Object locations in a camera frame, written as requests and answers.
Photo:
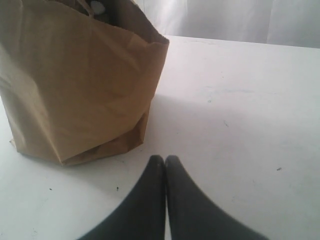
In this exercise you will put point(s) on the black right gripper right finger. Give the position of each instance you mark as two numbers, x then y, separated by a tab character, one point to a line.
193	216

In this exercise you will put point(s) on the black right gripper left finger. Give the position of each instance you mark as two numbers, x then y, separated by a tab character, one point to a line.
142	214

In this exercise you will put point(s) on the brown paper bag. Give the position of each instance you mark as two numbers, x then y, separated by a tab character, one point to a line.
77	87

